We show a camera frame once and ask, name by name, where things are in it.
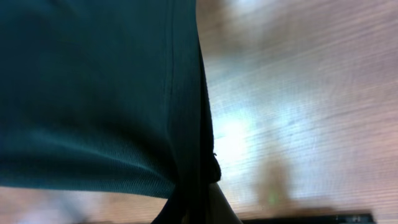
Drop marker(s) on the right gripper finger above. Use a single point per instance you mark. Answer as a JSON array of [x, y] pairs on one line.
[[220, 212]]

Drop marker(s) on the black t-shirt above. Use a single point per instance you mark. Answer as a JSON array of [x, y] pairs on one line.
[[107, 96]]

